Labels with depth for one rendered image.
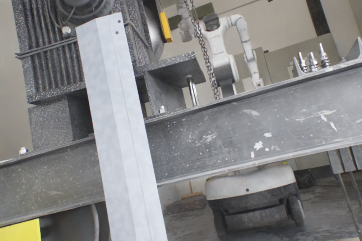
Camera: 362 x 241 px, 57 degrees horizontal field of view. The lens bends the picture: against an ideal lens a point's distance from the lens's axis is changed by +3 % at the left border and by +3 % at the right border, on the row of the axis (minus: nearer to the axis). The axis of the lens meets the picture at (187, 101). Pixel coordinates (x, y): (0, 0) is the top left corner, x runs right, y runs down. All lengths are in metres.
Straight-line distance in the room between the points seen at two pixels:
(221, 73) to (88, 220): 1.39
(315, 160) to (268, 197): 2.33
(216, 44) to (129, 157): 1.71
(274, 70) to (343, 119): 3.19
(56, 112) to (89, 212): 0.54
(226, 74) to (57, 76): 1.37
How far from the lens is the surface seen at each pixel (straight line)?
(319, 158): 4.26
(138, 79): 1.39
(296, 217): 2.05
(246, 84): 4.35
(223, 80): 2.52
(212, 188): 2.06
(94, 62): 1.26
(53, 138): 1.53
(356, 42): 1.22
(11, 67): 2.77
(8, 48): 2.82
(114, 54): 1.23
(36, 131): 1.59
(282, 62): 4.37
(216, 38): 2.70
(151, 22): 1.93
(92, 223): 1.77
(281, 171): 2.03
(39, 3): 1.66
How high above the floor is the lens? 0.45
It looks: 11 degrees up
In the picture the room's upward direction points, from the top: 13 degrees counter-clockwise
